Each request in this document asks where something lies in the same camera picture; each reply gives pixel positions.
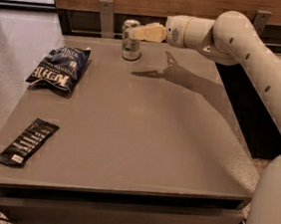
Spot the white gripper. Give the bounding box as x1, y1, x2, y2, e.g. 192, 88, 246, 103
125, 15, 192, 49

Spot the green white 7up can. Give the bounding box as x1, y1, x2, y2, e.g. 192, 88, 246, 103
122, 19, 141, 61

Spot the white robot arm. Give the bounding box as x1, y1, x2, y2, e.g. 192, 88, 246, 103
127, 11, 281, 224

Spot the black RXBAR chocolate wrapper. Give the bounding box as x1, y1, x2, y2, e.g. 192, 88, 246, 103
0, 118, 60, 167

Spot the blue Kettle chips bag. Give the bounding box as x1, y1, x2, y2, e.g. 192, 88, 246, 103
26, 46, 91, 93

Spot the grey drawer cabinet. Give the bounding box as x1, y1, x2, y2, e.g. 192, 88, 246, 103
0, 184, 244, 224

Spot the left metal bracket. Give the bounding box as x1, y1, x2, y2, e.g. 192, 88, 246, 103
99, 0, 115, 39

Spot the metal bracket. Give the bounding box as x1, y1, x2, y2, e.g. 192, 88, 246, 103
253, 10, 271, 35
99, 0, 115, 39

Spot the right metal bracket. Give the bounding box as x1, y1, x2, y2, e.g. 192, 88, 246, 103
253, 10, 271, 35

